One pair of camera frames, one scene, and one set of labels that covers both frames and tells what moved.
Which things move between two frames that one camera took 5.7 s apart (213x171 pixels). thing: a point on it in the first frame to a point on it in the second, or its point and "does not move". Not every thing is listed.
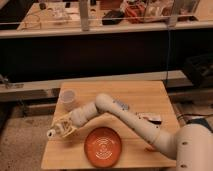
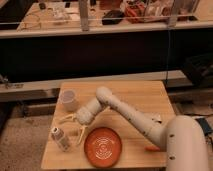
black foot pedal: x=199 y=121 does not move
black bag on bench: x=112 y=17 does not move
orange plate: x=102 y=147 does not move
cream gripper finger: x=68 y=133 to x=82 y=128
